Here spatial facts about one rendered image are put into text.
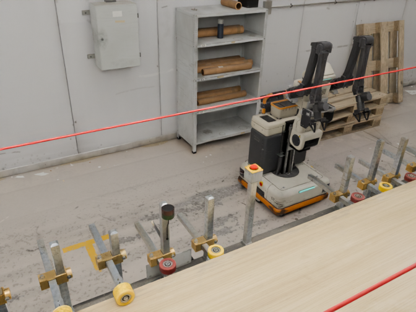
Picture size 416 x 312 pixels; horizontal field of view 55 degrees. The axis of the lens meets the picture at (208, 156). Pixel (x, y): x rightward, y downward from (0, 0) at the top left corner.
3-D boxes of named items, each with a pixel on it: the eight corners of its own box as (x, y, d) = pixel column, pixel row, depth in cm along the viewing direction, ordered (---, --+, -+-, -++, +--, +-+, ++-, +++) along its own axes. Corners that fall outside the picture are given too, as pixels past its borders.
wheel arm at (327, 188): (306, 179, 279) (307, 174, 277) (310, 177, 281) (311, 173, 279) (355, 213, 247) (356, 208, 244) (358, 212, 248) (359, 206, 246)
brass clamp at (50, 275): (39, 282, 177) (36, 273, 174) (70, 271, 183) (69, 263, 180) (41, 291, 172) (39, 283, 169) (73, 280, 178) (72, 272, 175)
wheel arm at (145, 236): (134, 228, 225) (134, 221, 223) (140, 226, 226) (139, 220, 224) (166, 280, 192) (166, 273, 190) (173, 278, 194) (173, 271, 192)
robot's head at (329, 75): (299, 73, 323) (310, 63, 310) (319, 70, 332) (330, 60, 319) (306, 89, 320) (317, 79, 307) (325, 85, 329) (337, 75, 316)
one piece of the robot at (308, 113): (296, 124, 336) (299, 99, 325) (320, 117, 348) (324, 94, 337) (309, 131, 324) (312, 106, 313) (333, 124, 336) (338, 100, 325)
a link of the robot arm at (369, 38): (362, 30, 305) (353, 31, 301) (376, 36, 296) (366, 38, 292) (345, 83, 332) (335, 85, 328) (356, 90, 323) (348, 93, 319)
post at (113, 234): (117, 302, 204) (108, 229, 181) (123, 299, 206) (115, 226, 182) (119, 307, 202) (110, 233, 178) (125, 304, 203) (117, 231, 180)
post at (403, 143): (384, 195, 291) (401, 136, 268) (387, 194, 293) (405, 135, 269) (387, 197, 289) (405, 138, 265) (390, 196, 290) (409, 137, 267)
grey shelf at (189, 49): (176, 138, 500) (174, 7, 423) (237, 124, 539) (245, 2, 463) (193, 153, 467) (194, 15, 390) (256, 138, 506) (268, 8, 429)
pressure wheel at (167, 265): (157, 277, 197) (156, 260, 191) (172, 272, 200) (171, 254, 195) (164, 288, 191) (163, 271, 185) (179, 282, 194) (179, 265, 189)
